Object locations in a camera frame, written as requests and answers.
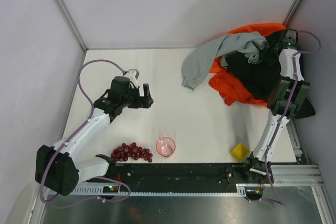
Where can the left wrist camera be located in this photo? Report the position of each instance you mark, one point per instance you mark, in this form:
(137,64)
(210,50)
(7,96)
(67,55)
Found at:
(133,75)

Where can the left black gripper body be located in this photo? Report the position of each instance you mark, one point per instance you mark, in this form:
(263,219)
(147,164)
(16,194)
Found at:
(143,99)

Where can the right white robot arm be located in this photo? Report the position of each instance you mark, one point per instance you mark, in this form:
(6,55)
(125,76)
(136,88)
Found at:
(285,101)

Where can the yellow block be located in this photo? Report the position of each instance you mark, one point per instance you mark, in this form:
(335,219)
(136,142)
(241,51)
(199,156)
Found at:
(240,152)

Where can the aluminium frame rail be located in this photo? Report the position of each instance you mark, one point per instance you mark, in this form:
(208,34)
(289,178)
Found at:
(296,172)

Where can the pink plastic cup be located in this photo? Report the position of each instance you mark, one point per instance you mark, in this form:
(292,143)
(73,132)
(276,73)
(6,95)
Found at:
(165,146)

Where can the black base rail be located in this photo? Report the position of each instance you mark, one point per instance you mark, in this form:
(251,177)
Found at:
(193,186)

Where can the orange cloth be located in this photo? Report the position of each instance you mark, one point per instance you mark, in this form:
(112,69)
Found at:
(230,88)
(264,29)

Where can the grey hooded sweatshirt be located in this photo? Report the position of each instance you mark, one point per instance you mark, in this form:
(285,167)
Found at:
(197,65)

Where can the black cloth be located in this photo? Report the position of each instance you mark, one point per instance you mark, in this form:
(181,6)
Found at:
(260,79)

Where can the red grape bunch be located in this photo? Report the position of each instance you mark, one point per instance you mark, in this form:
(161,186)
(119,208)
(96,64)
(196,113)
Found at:
(132,151)

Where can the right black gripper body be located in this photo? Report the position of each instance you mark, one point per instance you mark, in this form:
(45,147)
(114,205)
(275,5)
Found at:
(269,51)

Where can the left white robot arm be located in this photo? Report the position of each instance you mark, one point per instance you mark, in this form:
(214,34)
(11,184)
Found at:
(58,167)

